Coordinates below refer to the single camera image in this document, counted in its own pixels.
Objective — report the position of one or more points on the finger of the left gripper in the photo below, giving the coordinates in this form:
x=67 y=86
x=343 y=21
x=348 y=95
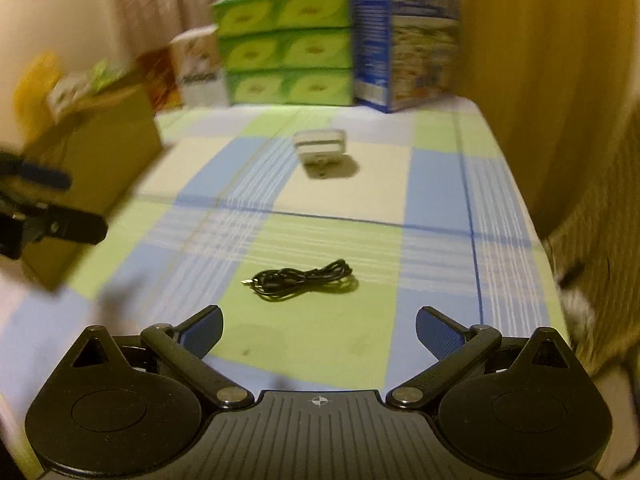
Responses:
x=64 y=223
x=16 y=166

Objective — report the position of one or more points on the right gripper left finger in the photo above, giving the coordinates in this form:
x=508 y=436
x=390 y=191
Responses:
x=182 y=349

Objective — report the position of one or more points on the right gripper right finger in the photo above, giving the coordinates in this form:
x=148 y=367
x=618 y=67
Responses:
x=459 y=351

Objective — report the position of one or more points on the yellow plastic bag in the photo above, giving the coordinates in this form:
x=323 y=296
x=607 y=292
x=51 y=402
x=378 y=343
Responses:
x=30 y=97

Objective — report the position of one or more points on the open brown cardboard box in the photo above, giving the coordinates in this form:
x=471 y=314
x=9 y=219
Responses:
x=104 y=145

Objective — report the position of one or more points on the dark red gift box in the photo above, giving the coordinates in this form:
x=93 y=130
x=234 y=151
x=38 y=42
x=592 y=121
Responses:
x=159 y=79

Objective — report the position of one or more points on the checked tablecloth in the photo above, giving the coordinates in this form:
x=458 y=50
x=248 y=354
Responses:
x=319 y=279

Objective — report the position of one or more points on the white product box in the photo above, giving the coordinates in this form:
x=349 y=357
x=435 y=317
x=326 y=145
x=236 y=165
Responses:
x=198 y=68

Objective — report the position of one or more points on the white small charger box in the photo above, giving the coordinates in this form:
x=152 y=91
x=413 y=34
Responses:
x=322 y=153

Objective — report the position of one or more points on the green tissue multipack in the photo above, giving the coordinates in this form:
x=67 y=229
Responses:
x=287 y=51

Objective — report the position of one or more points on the ochre curtain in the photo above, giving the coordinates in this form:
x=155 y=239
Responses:
x=556 y=80

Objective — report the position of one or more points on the blue milk carton box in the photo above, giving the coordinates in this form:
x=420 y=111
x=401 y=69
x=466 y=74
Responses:
x=405 y=51

